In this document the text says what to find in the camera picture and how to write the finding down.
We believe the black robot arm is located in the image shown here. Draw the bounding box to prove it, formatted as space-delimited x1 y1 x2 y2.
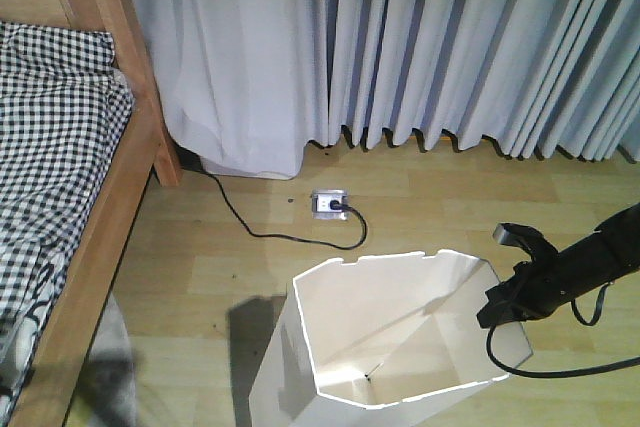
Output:
477 205 639 328

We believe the wooden bed frame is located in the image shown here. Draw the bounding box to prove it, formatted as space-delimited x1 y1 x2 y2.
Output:
1 0 182 426

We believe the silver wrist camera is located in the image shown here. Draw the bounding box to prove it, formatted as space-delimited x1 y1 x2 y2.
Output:
492 223 519 247

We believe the silver floor power outlet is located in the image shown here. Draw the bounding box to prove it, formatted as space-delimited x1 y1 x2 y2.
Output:
311 189 348 221

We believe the black white checkered bedding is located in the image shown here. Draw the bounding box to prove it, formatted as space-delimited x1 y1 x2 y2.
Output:
1 21 135 419

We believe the grey pleated curtain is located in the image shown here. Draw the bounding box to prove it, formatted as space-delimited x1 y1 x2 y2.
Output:
317 0 639 161

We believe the black power cord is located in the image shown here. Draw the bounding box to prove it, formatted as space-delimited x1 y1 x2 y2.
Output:
197 166 369 251

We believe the grey round rug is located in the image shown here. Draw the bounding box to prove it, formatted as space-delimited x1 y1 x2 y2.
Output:
65 296 137 426

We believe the white trash bin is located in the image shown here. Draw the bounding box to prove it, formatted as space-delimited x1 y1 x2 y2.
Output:
249 249 506 426

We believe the white sheer curtain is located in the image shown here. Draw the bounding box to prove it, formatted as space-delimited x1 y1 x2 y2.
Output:
133 0 329 179

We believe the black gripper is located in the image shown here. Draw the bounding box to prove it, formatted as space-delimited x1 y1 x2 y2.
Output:
477 226 575 329

